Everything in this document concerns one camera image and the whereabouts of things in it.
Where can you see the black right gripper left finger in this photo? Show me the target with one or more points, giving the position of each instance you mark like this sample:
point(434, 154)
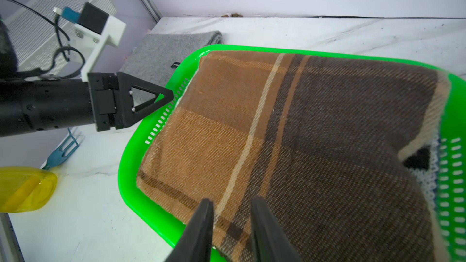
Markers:
point(195, 244)

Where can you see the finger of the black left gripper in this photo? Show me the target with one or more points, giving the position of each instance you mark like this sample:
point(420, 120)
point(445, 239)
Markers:
point(137, 99)

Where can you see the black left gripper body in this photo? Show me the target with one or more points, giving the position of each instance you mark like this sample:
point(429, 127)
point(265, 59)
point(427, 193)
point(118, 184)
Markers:
point(43, 105)

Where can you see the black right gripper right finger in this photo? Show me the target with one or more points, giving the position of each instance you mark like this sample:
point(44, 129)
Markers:
point(270, 244)

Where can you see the grey scarf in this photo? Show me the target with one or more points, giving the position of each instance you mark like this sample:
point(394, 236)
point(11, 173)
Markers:
point(157, 56)

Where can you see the brown plaid scarf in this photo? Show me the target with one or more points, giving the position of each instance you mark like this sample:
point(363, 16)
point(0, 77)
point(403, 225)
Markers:
point(309, 153)

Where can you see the smiley face scarf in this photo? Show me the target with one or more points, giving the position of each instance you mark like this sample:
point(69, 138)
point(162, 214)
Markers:
point(424, 166)

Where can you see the green plastic basket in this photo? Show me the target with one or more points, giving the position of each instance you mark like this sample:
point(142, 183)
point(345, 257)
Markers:
point(145, 174)

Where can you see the blue plastic rake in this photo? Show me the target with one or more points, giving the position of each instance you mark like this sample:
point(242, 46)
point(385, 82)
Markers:
point(69, 145)

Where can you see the yellow spray bottle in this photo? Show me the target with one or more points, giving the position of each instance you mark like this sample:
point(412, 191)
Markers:
point(25, 189)

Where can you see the white wire wall shelf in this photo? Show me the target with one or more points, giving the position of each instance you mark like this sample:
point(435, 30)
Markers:
point(38, 40)

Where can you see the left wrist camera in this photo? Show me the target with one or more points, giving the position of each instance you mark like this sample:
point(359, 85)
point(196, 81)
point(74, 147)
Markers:
point(92, 30)

